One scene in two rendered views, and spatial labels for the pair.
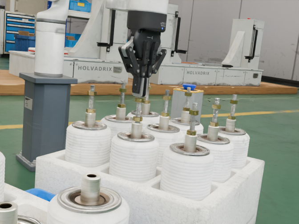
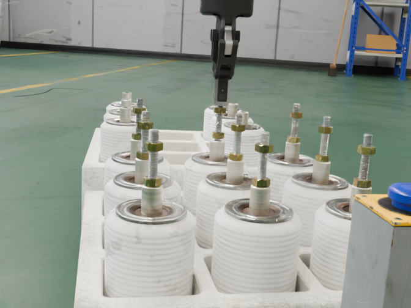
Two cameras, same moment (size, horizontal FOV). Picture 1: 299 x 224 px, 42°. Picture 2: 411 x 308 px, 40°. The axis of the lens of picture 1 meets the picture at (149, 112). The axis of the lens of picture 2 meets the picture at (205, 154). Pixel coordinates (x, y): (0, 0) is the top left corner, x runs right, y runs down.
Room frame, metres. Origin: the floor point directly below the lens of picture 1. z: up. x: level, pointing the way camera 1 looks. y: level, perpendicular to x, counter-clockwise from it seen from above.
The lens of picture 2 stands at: (1.37, -0.52, 0.45)
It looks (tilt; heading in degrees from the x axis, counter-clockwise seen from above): 13 degrees down; 140
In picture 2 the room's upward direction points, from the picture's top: 3 degrees clockwise
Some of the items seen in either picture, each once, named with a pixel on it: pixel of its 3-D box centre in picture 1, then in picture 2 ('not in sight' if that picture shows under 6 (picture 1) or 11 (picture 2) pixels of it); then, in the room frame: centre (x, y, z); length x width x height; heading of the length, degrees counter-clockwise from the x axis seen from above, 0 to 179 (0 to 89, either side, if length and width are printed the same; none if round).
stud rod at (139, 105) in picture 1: (138, 110); (218, 123); (0.76, 0.02, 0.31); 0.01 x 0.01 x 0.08
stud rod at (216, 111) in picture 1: (215, 115); (144, 141); (0.80, -0.14, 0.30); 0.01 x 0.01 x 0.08
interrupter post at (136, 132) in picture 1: (136, 130); (217, 151); (0.76, 0.02, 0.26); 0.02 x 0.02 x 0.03
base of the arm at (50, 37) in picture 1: (49, 49); not in sight; (1.27, 0.34, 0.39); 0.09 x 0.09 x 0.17; 39
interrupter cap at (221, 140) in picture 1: (212, 139); (143, 181); (0.80, -0.14, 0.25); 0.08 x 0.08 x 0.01
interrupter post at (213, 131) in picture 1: (212, 133); (144, 171); (0.80, -0.14, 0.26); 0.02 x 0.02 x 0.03
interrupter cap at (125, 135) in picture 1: (135, 137); (216, 159); (0.76, 0.02, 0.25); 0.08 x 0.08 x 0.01
